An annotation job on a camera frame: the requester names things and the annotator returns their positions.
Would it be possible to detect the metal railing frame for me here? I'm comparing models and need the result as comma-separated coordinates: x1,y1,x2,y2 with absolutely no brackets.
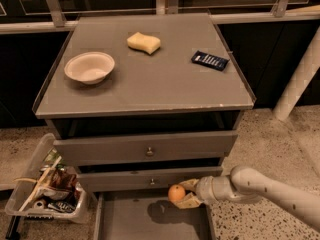
0,0,320,35

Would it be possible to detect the bottom open grey drawer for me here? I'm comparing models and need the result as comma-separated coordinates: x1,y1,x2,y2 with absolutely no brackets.
93,189,216,240

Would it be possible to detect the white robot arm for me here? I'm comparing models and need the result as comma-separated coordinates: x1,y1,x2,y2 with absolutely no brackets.
168,166,320,231

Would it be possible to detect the clear plastic bin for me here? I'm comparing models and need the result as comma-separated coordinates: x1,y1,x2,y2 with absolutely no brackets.
5,134,88,224

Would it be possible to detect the top grey drawer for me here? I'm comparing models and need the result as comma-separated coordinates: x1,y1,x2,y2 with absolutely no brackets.
54,131,238,166

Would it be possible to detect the brown snack bag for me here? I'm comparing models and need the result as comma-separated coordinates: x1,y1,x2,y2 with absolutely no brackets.
45,170,77,200

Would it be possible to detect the middle grey drawer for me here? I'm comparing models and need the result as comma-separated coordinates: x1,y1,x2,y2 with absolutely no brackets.
78,166,222,192

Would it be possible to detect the white paper bowl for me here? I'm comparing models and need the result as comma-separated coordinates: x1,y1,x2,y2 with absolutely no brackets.
64,52,115,85

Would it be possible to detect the white diagonal post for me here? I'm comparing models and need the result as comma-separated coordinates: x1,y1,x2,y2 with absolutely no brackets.
273,27,320,121

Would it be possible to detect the grey drawer cabinet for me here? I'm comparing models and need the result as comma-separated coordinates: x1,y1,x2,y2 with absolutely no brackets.
31,12,257,240

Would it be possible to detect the orange fruit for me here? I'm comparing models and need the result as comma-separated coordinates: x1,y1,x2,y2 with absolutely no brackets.
168,184,186,202

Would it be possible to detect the yellow sponge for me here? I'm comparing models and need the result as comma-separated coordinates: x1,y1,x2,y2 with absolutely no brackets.
127,32,161,55

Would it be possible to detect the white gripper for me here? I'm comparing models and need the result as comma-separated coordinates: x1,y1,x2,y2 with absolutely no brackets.
173,176,216,209

